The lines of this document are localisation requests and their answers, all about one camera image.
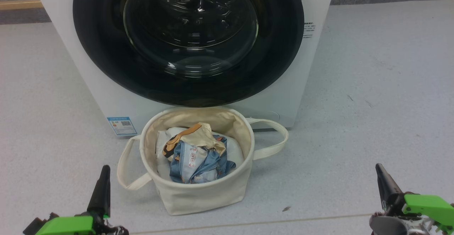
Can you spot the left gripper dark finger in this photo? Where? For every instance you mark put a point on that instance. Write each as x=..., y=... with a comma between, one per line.
x=101, y=196

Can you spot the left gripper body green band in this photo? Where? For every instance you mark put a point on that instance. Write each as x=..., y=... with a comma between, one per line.
x=67, y=226

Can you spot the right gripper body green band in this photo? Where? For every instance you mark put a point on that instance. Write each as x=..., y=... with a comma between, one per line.
x=429, y=206

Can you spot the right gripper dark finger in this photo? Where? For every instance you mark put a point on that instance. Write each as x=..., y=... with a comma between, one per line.
x=388, y=190

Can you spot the blue denim patterned garment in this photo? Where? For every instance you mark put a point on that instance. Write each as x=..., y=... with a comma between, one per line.
x=193, y=164

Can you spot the cream garment with orange print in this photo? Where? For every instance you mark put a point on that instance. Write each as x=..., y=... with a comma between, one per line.
x=202, y=135

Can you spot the round black glass washer door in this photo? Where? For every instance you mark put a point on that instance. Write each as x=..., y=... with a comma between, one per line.
x=106, y=50

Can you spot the white front-load washing machine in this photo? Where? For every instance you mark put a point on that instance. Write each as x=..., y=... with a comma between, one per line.
x=312, y=68

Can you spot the blue energy label sticker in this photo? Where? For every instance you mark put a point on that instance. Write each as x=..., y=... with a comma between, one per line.
x=122, y=126

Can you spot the cream fabric laundry basket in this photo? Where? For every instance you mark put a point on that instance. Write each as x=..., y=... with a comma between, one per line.
x=198, y=196

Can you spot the round filter cover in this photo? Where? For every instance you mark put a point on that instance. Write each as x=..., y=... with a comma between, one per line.
x=267, y=116

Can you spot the white pillow in basket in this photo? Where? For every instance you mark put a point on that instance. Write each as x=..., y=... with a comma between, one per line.
x=236, y=150

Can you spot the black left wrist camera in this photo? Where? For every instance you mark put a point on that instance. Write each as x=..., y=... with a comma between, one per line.
x=33, y=227

